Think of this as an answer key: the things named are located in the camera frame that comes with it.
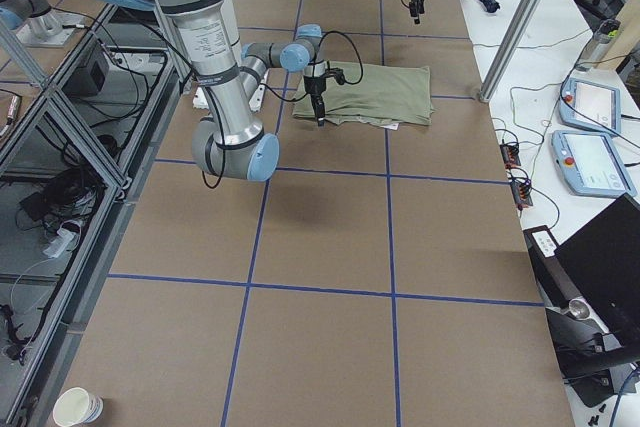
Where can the near blue teach pendant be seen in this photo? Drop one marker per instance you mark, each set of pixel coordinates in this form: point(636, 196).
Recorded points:
point(591, 165)

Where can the olive green long-sleeve shirt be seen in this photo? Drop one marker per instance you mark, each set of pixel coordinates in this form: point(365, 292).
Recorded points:
point(384, 95)

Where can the black power adapter box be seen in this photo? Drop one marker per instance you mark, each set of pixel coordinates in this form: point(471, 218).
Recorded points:
point(89, 76)

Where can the blue teach pendant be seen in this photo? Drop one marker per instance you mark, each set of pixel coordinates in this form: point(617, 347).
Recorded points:
point(590, 106)
point(591, 165)

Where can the black laptop computer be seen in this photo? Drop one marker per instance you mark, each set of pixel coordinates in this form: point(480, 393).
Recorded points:
point(602, 261)

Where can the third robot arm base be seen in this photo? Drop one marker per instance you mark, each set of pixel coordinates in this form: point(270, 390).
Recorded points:
point(35, 23)

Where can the white paper cup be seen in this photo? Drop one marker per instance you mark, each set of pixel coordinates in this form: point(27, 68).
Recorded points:
point(77, 406)

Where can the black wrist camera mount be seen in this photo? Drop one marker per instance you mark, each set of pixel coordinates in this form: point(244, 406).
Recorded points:
point(337, 74)

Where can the far blue teach pendant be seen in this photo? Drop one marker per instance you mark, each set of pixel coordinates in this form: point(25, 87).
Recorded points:
point(590, 106)

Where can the small electronics breakout board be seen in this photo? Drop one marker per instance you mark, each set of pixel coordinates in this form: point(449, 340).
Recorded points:
point(519, 180)

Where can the grey aluminium frame post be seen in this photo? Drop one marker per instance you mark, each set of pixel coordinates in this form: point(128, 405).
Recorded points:
point(507, 48)

